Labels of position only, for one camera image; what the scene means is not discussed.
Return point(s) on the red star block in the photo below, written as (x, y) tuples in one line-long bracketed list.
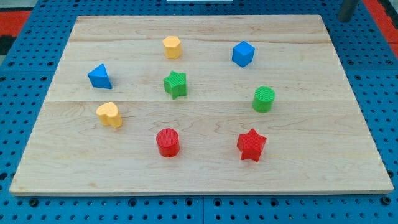
[(251, 145)]

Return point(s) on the red cylinder block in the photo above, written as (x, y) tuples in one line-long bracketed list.
[(168, 142)]

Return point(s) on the grey cylindrical pointer stick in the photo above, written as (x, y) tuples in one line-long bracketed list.
[(347, 10)]

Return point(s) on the green cylinder block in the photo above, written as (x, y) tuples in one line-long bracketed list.
[(263, 99)]

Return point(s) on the green star block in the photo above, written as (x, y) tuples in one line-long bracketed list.
[(175, 84)]

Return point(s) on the yellow hexagon block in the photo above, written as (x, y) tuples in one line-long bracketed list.
[(172, 47)]

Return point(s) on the blue triangle block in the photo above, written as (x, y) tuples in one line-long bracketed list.
[(99, 77)]

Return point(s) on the yellow heart block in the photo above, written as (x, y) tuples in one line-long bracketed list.
[(108, 114)]

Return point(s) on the wooden board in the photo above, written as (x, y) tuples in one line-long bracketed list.
[(318, 142)]

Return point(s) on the blue cube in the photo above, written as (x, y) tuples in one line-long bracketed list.
[(243, 53)]

